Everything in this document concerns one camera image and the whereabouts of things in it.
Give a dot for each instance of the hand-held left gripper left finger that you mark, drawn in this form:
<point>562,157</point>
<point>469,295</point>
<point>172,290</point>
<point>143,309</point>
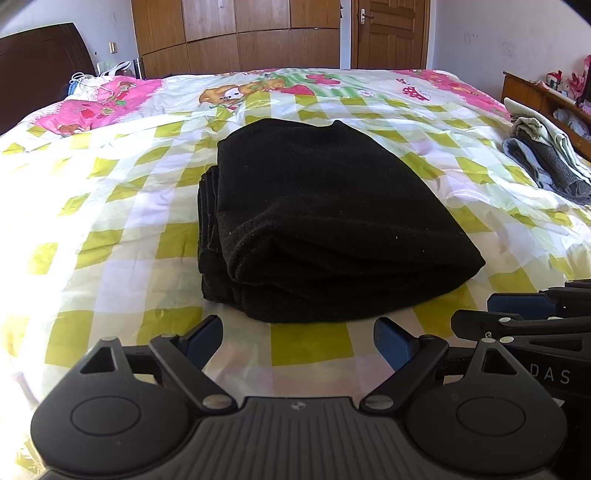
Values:
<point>205,334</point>

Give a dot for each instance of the pale folded garment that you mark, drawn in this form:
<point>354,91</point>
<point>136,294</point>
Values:
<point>549,134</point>

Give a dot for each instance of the white bag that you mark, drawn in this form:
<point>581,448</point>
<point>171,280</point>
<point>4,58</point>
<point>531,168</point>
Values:
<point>115,69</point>

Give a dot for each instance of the dark wooden headboard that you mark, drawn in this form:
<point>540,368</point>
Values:
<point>37,74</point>

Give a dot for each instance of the wooden side cabinet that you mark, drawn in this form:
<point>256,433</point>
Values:
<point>526,90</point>

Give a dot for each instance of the checked floral bedspread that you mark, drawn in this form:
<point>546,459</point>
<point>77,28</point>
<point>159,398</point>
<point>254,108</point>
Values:
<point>138,207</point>

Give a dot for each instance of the wooden wardrobe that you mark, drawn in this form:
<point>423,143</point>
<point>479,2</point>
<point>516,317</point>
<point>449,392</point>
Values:
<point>240,32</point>

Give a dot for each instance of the wooden door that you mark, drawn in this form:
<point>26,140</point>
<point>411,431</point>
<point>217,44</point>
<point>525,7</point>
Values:
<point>390,34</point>

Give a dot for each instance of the black pants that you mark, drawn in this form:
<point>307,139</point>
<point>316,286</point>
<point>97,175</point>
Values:
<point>323,207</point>

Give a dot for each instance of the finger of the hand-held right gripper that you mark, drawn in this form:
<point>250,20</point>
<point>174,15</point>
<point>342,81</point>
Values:
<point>517,304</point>
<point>480,323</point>

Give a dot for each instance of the pink plush toys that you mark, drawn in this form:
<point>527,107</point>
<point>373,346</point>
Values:
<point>570,83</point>

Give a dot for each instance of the grey folded pants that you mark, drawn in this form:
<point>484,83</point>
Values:
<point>558,170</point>

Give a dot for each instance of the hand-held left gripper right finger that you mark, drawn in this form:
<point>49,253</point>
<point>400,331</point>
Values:
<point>392,341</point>

